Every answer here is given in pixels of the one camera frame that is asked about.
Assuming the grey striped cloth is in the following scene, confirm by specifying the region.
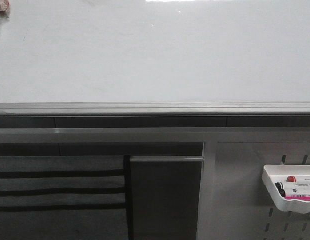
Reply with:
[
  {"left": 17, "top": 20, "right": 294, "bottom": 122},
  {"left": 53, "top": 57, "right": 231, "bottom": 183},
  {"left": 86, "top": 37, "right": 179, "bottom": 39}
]
[{"left": 0, "top": 156, "right": 134, "bottom": 240}]

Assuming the pink whiteboard eraser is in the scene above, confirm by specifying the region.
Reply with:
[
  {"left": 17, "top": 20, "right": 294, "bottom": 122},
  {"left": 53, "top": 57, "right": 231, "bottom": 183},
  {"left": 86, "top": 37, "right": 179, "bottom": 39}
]
[{"left": 284, "top": 196, "right": 310, "bottom": 202}]

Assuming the white plastic marker tray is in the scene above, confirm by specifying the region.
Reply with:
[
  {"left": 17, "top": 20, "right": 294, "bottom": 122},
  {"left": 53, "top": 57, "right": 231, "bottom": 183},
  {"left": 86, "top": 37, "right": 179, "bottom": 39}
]
[{"left": 261, "top": 164, "right": 310, "bottom": 214}]

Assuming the white whiteboard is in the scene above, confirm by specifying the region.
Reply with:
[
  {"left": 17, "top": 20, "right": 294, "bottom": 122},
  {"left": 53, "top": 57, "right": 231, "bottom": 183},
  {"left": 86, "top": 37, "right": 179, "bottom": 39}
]
[{"left": 0, "top": 0, "right": 310, "bottom": 115}]

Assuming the lower black capped marker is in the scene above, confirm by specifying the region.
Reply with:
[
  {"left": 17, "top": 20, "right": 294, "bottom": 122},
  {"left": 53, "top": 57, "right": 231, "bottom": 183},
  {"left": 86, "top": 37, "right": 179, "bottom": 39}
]
[{"left": 279, "top": 189, "right": 310, "bottom": 198}]

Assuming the grey pegboard panel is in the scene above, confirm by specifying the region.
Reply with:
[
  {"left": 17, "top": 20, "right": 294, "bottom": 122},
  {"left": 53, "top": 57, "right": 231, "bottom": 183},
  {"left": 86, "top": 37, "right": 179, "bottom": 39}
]
[{"left": 197, "top": 142, "right": 310, "bottom": 240}]

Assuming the red capped marker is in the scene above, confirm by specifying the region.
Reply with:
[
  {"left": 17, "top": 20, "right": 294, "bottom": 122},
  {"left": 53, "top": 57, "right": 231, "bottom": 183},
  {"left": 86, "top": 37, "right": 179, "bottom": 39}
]
[{"left": 287, "top": 175, "right": 310, "bottom": 183}]

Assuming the grey metal bracket panel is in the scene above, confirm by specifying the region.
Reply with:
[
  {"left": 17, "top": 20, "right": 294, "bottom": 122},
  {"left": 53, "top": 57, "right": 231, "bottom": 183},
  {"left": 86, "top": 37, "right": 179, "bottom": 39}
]
[{"left": 131, "top": 156, "right": 203, "bottom": 240}]

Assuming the upper black capped marker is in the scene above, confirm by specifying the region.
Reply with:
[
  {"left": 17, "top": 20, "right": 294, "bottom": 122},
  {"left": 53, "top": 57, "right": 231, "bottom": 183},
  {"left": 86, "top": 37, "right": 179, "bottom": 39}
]
[{"left": 275, "top": 182, "right": 310, "bottom": 190}]

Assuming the black capped marker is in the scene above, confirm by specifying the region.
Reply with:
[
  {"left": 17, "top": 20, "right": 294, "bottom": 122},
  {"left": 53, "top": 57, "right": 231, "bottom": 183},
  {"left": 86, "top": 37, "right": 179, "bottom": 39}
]
[
  {"left": 275, "top": 182, "right": 310, "bottom": 190},
  {"left": 279, "top": 189, "right": 310, "bottom": 198}
]

